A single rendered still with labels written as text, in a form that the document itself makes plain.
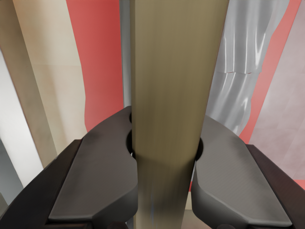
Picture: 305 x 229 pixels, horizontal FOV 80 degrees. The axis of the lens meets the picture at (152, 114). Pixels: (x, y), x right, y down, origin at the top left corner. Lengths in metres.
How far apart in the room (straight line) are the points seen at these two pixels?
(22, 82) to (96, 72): 0.07
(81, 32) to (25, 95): 0.09
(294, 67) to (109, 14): 0.21
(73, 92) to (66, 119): 0.04
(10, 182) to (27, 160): 1.96
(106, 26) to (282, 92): 0.21
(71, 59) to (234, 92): 0.19
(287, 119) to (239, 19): 0.15
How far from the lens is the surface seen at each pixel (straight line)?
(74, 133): 0.27
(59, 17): 0.22
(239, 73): 0.23
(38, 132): 0.26
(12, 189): 2.30
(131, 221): 0.27
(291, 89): 0.27
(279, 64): 0.25
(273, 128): 0.29
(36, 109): 0.25
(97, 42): 0.21
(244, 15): 0.21
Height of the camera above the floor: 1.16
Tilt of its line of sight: 60 degrees down
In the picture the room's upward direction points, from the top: 180 degrees counter-clockwise
